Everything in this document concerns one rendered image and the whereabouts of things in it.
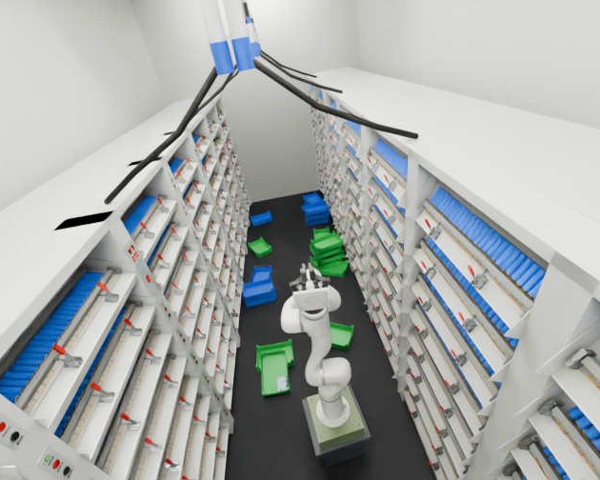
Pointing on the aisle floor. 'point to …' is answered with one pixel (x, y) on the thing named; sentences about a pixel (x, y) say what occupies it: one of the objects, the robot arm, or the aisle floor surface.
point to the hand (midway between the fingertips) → (308, 271)
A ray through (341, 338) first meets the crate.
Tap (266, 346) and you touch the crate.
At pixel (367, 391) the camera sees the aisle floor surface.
